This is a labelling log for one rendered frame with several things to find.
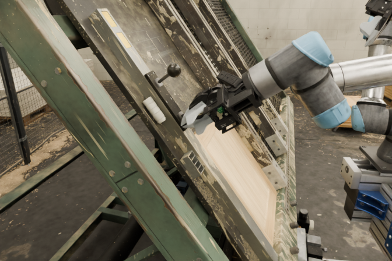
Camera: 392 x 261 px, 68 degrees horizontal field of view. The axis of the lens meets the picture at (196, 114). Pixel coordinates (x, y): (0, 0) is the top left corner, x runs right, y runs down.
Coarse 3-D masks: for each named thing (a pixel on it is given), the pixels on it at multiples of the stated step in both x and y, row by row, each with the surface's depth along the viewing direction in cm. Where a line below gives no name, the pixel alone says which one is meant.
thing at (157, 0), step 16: (160, 0) 117; (160, 16) 119; (176, 16) 118; (176, 32) 119; (192, 48) 120; (192, 64) 122; (208, 64) 122; (208, 80) 122; (240, 128) 126; (256, 144) 126; (256, 160) 129; (272, 160) 130; (272, 176) 129
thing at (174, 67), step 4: (172, 64) 75; (176, 64) 75; (168, 68) 75; (172, 68) 74; (176, 68) 74; (180, 68) 75; (168, 72) 75; (172, 72) 74; (176, 72) 74; (180, 72) 75; (164, 76) 79; (168, 76) 79; (172, 76) 75; (176, 76) 75; (156, 80) 83; (160, 80) 82; (160, 84) 84
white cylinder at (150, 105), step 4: (144, 100) 81; (148, 100) 81; (152, 100) 82; (144, 104) 82; (148, 104) 81; (152, 104) 81; (156, 104) 82; (148, 108) 81; (152, 108) 81; (156, 108) 81; (152, 112) 81; (156, 112) 81; (160, 112) 82; (152, 116) 82; (156, 116) 81; (160, 116) 82; (156, 120) 82; (160, 120) 82; (164, 120) 82
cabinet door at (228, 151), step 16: (208, 128) 105; (208, 144) 99; (224, 144) 110; (240, 144) 122; (224, 160) 103; (240, 160) 115; (224, 176) 97; (240, 176) 108; (256, 176) 120; (240, 192) 101; (256, 192) 112; (272, 192) 125; (256, 208) 105; (272, 208) 117; (272, 224) 109; (272, 240) 103
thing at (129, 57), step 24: (96, 24) 81; (120, 48) 81; (144, 72) 83; (144, 96) 84; (168, 120) 85; (192, 144) 86; (216, 168) 90; (216, 192) 89; (240, 216) 89; (264, 240) 93
